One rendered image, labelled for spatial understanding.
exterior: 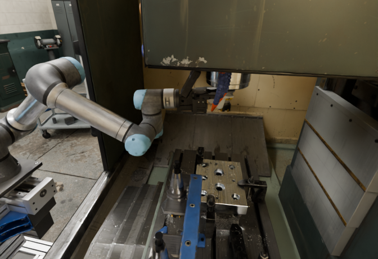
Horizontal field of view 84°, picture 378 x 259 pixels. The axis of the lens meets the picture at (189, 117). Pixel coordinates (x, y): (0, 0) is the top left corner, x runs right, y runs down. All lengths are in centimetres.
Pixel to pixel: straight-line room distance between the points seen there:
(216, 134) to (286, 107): 65
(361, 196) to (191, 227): 55
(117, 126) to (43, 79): 28
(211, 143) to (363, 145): 116
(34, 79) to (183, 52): 54
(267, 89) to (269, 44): 148
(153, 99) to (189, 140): 106
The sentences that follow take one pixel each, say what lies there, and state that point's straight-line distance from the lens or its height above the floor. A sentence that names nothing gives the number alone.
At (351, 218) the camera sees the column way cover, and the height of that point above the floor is 111.
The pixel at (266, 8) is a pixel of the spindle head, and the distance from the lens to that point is 44.
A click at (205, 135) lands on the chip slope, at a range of 181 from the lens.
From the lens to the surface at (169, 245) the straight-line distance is 58.
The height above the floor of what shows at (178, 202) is 122.
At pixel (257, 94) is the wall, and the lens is 191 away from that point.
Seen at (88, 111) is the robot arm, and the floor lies 141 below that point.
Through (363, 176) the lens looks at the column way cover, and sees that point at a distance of 86.
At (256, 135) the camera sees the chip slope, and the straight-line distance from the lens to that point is 189.
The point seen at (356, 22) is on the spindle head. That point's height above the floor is 170.
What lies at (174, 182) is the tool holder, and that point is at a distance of 64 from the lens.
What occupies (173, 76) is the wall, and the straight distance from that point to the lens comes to 185.
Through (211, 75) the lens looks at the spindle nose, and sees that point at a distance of 72.
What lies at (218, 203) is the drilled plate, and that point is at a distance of 96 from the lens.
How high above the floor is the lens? 171
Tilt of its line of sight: 27 degrees down
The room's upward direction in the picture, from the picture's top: 2 degrees clockwise
